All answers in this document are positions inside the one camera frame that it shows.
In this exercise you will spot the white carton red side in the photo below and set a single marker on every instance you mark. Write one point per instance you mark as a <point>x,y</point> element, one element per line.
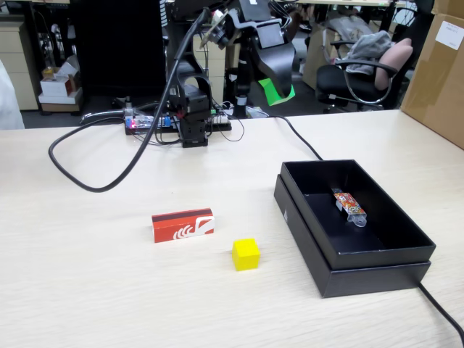
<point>54,87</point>

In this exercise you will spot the yellow wooden cube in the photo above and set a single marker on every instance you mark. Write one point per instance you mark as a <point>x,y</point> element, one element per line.
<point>246,255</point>

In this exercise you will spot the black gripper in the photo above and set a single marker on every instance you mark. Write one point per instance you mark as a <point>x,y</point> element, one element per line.
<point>270,34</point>

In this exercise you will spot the person in white clothes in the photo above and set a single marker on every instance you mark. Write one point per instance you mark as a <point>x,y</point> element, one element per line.
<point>9,101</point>

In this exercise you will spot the pink cushion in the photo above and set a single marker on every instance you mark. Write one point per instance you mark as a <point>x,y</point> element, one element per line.
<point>395,58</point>

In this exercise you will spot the red orange carton box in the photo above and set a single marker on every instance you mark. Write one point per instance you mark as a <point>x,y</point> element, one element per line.
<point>170,228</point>

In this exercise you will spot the grey cloth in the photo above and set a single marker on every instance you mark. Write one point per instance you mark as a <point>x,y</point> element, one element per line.
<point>369,47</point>

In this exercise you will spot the robot controller circuit board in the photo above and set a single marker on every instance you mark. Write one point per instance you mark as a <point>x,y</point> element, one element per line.
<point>145,121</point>

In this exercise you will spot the beige desk cabinet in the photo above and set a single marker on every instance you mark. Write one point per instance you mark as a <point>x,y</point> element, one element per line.
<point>217,72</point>

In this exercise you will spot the black open box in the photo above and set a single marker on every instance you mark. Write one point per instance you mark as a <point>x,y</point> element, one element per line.
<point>319,206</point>
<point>377,281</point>

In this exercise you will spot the black office chair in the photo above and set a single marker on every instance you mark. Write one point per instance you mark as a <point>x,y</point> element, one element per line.
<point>333,78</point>

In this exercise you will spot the open white carton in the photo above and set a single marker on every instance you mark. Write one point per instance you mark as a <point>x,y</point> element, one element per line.
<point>69,67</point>

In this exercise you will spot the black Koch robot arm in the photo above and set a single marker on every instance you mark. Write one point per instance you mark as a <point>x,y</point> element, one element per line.
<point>194,98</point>

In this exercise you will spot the clear plastic bag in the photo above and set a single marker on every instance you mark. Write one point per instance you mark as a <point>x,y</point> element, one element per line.
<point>348,25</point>

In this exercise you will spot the patterned USB stick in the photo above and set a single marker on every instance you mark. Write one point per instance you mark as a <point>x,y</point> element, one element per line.
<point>348,204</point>

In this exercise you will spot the large brown cardboard box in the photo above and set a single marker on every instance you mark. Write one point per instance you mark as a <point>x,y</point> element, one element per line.
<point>435,90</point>

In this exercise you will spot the white shipping label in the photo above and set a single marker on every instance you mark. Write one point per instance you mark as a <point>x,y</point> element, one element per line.
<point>449,34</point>

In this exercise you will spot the flat white carton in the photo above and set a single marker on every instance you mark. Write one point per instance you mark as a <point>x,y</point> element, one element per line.
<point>59,99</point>

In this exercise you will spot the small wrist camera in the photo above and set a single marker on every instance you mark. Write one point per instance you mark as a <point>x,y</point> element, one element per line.
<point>219,34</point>

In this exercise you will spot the black monitor back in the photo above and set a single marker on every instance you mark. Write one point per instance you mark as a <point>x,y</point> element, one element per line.
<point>119,47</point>

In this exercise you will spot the beige drawer cabinet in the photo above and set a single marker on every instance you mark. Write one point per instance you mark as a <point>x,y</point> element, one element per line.
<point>14,72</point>

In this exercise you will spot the seated person dark legs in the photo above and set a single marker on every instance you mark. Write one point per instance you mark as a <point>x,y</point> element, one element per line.
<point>302,18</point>

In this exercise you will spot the black jointed pole white rings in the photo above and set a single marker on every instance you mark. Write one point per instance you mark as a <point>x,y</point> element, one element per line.
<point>243,79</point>

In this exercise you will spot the small brown cardboard box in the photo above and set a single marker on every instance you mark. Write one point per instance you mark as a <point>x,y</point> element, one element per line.
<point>449,6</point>

